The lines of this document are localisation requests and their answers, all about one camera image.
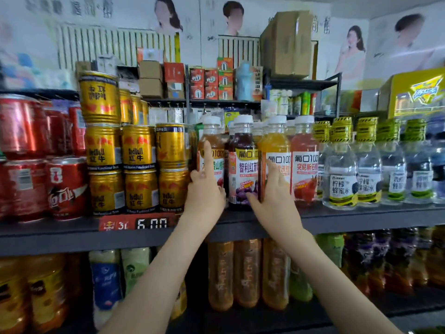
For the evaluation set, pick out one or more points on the white green label bottle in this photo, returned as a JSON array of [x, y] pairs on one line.
[[135, 264]]

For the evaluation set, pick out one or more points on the purple label fruit drink bottle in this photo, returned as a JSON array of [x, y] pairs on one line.
[[361, 261], [381, 257]]

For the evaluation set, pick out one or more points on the person's right hand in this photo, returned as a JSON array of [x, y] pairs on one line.
[[281, 208]]

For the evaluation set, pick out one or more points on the stack of red cartons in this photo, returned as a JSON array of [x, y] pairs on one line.
[[211, 80]]

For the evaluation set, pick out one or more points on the amber tea bottle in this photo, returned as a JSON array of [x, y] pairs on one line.
[[247, 273], [276, 274], [221, 274]]

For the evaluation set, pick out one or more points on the white wall radiator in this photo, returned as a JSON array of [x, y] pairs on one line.
[[238, 50]]

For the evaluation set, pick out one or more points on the wall poster with people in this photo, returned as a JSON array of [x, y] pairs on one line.
[[104, 14]]

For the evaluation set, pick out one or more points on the stack of gold Red Bull cans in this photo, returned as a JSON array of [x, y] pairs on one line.
[[132, 149]]

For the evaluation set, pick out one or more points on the red fruit juice bottle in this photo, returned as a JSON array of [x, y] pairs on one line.
[[304, 167]]

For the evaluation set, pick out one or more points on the person's left hand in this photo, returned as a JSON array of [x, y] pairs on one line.
[[205, 201]]

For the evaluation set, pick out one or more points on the green drink bottle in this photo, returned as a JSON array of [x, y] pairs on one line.
[[332, 247], [300, 287]]

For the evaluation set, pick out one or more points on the small brown cardboard box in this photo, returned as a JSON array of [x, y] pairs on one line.
[[83, 67]]

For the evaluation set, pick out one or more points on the light blue plastic jug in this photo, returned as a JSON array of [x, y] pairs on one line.
[[243, 83]]

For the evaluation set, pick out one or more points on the large cardboard box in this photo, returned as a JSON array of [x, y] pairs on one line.
[[288, 45]]

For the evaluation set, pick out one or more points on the white blue drink bottle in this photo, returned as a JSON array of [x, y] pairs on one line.
[[106, 285]]

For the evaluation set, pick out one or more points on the row of small coloured bottles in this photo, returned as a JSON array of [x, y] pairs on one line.
[[292, 104]]

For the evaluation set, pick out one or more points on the person's right forearm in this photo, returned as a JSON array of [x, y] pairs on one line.
[[341, 288]]

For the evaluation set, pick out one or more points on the dark grey metal shelf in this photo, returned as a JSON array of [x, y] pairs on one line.
[[347, 219]]

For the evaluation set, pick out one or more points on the white cardboard boxes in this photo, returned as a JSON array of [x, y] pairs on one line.
[[115, 66]]

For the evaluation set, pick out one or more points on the group of red soda cans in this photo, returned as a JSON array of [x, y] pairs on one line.
[[42, 188]]

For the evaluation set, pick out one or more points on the orange juice bottle white cap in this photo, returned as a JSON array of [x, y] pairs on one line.
[[279, 146]]

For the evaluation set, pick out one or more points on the dark grape juice bottle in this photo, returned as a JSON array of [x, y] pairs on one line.
[[243, 163]]

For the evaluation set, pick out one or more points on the yellow carton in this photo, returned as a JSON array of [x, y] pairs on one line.
[[417, 94]]

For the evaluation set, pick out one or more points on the person's left forearm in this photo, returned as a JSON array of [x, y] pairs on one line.
[[156, 288]]

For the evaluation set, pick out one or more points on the red price tag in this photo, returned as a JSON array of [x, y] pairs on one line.
[[137, 222]]

